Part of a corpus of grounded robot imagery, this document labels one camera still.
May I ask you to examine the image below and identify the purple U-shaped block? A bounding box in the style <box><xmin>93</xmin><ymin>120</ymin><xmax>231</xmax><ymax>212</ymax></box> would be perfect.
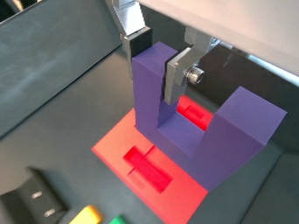
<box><xmin>132</xmin><ymin>42</ymin><xmax>286</xmax><ymax>190</ymax></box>

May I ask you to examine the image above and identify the yellow long bar block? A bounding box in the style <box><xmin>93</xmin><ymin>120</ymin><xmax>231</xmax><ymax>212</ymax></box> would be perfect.
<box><xmin>69</xmin><ymin>205</ymin><xmax>103</xmax><ymax>224</ymax></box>

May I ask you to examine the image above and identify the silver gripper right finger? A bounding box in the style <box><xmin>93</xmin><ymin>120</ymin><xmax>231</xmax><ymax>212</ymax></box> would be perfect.
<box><xmin>163</xmin><ymin>26</ymin><xmax>217</xmax><ymax>105</ymax></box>

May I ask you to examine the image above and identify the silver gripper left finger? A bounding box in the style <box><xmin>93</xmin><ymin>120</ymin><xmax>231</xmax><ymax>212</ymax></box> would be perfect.
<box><xmin>105</xmin><ymin>0</ymin><xmax>152</xmax><ymax>77</ymax></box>

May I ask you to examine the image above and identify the red board with cutouts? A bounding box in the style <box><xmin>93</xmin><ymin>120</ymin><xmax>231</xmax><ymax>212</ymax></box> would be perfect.
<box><xmin>89</xmin><ymin>94</ymin><xmax>215</xmax><ymax>224</ymax></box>

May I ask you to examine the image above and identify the black fixture stand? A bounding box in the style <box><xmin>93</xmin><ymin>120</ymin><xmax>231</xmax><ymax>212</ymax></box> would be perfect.
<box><xmin>0</xmin><ymin>166</ymin><xmax>68</xmax><ymax>224</ymax></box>

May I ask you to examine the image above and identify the green stepped arch block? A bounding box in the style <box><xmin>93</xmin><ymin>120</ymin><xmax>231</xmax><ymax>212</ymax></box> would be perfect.
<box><xmin>108</xmin><ymin>215</ymin><xmax>128</xmax><ymax>224</ymax></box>

